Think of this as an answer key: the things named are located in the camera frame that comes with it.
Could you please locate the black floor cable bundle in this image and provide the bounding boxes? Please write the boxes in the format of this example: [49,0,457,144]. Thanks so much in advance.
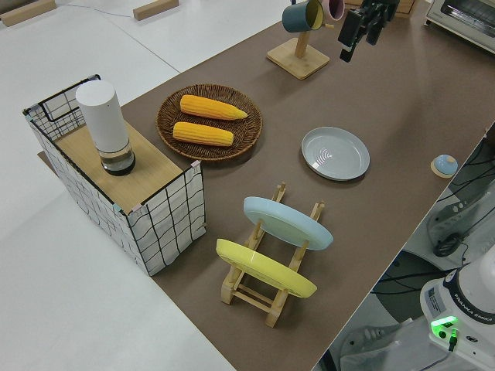
[432,131,495,271]

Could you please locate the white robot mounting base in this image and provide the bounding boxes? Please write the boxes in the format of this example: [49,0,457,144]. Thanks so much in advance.
[324,319,440,371]

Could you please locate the short yellow corn cob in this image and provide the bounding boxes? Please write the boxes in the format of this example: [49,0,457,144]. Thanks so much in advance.
[172,121,235,148]

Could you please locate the wooden dish rack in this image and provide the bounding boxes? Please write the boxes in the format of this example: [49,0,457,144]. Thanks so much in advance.
[220,182,326,328]

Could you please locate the blue dome bell wooden base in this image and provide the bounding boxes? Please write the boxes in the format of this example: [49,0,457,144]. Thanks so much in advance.
[430,154,459,179]

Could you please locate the thin blue cable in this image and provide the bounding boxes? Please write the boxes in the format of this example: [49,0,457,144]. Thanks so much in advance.
[83,0,135,19]

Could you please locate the teal mug yellow inside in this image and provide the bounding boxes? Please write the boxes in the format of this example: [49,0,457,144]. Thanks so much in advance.
[282,0,326,32]

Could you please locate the white toaster oven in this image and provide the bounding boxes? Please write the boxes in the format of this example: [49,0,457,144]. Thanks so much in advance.
[425,0,495,53]

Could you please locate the light blue plate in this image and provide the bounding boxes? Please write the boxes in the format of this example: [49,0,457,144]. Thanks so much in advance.
[243,196,334,253]

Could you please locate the yellow plate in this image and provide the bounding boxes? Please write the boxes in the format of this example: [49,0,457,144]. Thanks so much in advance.
[215,238,319,299]

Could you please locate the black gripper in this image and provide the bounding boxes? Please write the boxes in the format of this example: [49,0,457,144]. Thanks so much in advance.
[357,0,399,46]

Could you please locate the round wicker basket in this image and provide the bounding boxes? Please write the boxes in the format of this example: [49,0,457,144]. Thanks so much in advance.
[155,83,264,162]

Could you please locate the long pointed yellow corn cob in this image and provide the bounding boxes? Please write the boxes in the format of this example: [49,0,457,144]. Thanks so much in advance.
[179,94,249,121]

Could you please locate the pink mug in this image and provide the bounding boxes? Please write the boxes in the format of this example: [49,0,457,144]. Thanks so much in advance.
[320,0,346,22]

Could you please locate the black wire basket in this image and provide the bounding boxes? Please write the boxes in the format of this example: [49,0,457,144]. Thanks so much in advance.
[22,73,207,277]

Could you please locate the wooden mug tree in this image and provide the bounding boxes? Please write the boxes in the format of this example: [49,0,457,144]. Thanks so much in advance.
[266,21,334,81]

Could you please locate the gray round plate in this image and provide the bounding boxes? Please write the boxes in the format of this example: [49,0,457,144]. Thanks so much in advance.
[301,126,371,182]

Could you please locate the white cloth liner black lines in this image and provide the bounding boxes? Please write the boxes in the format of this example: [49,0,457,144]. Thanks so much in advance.
[26,111,207,277]

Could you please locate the wooden block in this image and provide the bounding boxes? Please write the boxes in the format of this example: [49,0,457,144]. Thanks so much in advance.
[0,0,56,28]
[132,0,180,21]

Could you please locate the white cylinder with dark base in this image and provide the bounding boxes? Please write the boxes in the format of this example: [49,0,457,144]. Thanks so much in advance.
[74,80,137,177]

